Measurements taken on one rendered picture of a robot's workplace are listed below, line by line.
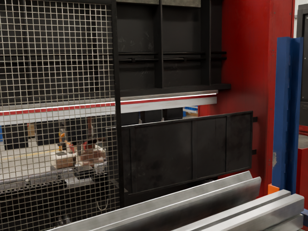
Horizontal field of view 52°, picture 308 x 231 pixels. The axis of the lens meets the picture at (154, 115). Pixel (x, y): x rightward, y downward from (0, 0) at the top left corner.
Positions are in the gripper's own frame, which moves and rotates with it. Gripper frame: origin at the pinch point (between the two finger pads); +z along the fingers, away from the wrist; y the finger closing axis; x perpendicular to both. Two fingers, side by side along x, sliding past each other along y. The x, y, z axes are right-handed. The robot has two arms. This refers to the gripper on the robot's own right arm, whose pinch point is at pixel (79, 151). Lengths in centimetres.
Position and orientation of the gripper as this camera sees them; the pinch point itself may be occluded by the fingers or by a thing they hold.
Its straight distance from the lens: 270.7
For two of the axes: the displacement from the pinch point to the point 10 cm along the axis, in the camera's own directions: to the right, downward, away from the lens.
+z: 2.7, 9.4, -2.3
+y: 8.4, -1.1, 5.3
